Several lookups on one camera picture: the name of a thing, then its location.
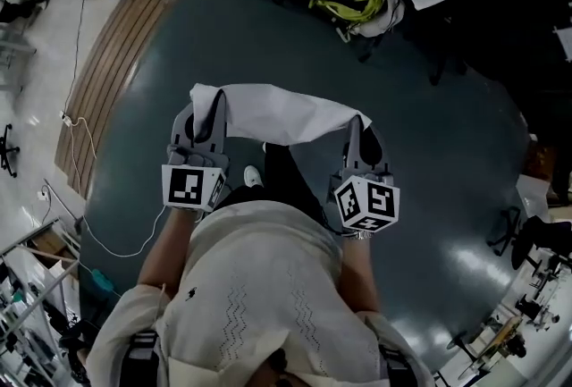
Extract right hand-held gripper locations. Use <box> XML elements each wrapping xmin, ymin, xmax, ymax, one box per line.
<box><xmin>331</xmin><ymin>115</ymin><xmax>401</xmax><ymax>234</ymax></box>

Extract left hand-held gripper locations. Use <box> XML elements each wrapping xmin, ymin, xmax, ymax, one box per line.
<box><xmin>161</xmin><ymin>88</ymin><xmax>231</xmax><ymax>214</ymax></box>

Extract white cloth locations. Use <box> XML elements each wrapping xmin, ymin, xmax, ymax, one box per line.
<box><xmin>189</xmin><ymin>82</ymin><xmax>374</xmax><ymax>147</ymax></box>

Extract person's right forearm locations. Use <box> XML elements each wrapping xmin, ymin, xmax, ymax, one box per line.
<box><xmin>340</xmin><ymin>236</ymin><xmax>382</xmax><ymax>315</ymax></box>

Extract person's left forearm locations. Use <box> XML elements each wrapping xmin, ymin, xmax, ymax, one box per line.
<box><xmin>137</xmin><ymin>206</ymin><xmax>198</xmax><ymax>289</ymax></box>

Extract person's left hand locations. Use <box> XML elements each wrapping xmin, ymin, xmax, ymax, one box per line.
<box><xmin>166</xmin><ymin>143</ymin><xmax>231</xmax><ymax>170</ymax></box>

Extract person's white shoe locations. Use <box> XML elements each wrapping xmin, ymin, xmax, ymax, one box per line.
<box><xmin>243</xmin><ymin>164</ymin><xmax>265</xmax><ymax>189</ymax></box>

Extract person's black trousers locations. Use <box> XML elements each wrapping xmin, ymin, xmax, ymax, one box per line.
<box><xmin>217</xmin><ymin>142</ymin><xmax>328</xmax><ymax>236</ymax></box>

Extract wooden plank ramp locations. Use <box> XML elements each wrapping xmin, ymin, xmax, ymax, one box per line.
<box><xmin>54</xmin><ymin>0</ymin><xmax>179</xmax><ymax>200</ymax></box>

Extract person's white knit sweater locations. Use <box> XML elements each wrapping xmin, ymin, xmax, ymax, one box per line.
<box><xmin>86</xmin><ymin>198</ymin><xmax>435</xmax><ymax>387</ymax></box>

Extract white box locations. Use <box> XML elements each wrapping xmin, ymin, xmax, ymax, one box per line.
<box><xmin>515</xmin><ymin>173</ymin><xmax>551</xmax><ymax>222</ymax></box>

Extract teal plug block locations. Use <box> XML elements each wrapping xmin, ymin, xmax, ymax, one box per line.
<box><xmin>86</xmin><ymin>267</ymin><xmax>116</xmax><ymax>293</ymax></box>

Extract cardboard box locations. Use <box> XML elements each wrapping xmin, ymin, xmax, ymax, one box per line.
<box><xmin>31</xmin><ymin>227</ymin><xmax>69</xmax><ymax>257</ymax></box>

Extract black office chair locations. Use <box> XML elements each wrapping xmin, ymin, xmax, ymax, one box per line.
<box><xmin>485</xmin><ymin>205</ymin><xmax>572</xmax><ymax>273</ymax></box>

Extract black chair base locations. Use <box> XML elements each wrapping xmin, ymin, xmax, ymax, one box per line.
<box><xmin>0</xmin><ymin>123</ymin><xmax>21</xmax><ymax>179</ymax></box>

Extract yellow-green strap bundle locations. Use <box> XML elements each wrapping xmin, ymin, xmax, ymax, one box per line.
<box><xmin>308</xmin><ymin>0</ymin><xmax>389</xmax><ymax>25</ymax></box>

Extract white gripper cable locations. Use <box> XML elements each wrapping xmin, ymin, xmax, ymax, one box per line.
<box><xmin>80</xmin><ymin>205</ymin><xmax>170</xmax><ymax>259</ymax></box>

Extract black floor cable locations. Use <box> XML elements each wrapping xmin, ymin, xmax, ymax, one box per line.
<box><xmin>61</xmin><ymin>0</ymin><xmax>87</xmax><ymax>118</ymax></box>

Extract black harness strap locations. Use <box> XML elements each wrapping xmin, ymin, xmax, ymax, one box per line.
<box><xmin>128</xmin><ymin>330</ymin><xmax>163</xmax><ymax>387</ymax></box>
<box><xmin>378</xmin><ymin>343</ymin><xmax>408</xmax><ymax>387</ymax></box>

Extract metal shelf frame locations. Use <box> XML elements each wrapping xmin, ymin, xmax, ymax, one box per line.
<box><xmin>0</xmin><ymin>216</ymin><xmax>82</xmax><ymax>387</ymax></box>

